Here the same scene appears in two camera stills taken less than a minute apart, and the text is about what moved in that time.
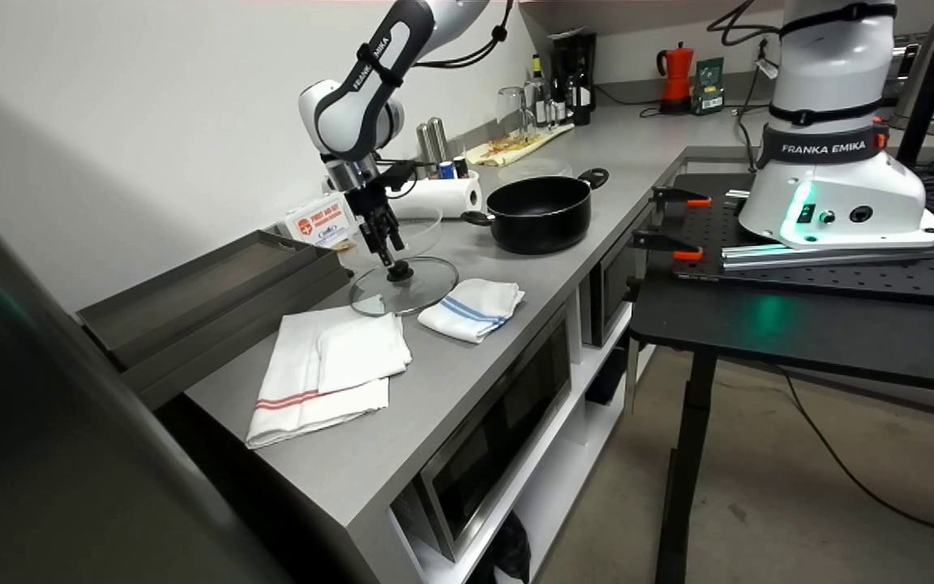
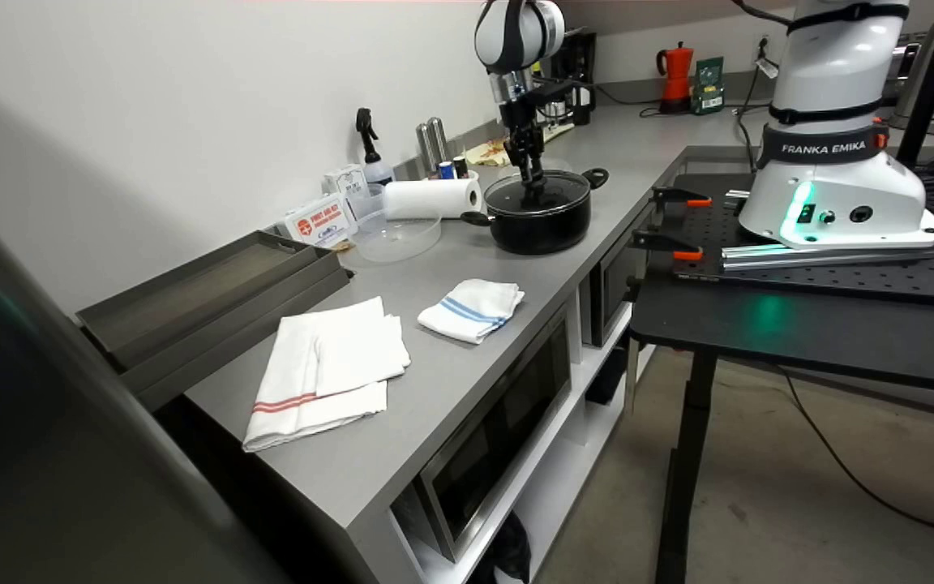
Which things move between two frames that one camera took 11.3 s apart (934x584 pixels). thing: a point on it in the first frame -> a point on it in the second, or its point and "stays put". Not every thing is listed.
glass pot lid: x=382 y=296 -> x=559 y=193
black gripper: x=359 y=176 -> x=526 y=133
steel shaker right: x=436 y=141 stays put
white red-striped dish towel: x=326 y=371 stays put
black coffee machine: x=575 y=74 stays put
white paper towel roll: x=436 y=198 stays put
